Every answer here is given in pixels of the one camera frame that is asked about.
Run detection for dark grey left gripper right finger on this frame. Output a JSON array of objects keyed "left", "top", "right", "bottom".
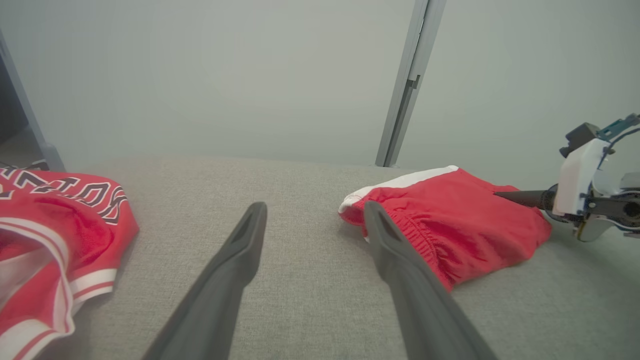
[{"left": 363, "top": 201, "right": 498, "bottom": 360}]

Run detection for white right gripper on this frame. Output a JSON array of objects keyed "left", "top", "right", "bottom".
[{"left": 494, "top": 139, "right": 640, "bottom": 233}]

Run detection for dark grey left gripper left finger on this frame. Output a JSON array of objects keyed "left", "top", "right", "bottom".
[{"left": 142, "top": 201, "right": 268, "bottom": 360}]

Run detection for red shorts with white stripe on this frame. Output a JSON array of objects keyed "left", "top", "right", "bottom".
[{"left": 338, "top": 165, "right": 553, "bottom": 293}]

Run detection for red Bulls basketball jersey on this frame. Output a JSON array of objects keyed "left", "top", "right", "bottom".
[{"left": 0, "top": 160, "right": 140, "bottom": 360}]

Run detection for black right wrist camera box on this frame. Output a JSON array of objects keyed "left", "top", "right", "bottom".
[{"left": 559, "top": 122, "right": 601, "bottom": 159}]

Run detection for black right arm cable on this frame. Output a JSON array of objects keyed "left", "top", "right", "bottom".
[{"left": 595, "top": 113, "right": 640, "bottom": 168}]

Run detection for grey metal post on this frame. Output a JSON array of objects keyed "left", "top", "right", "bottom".
[{"left": 375, "top": 0, "right": 448, "bottom": 169}]

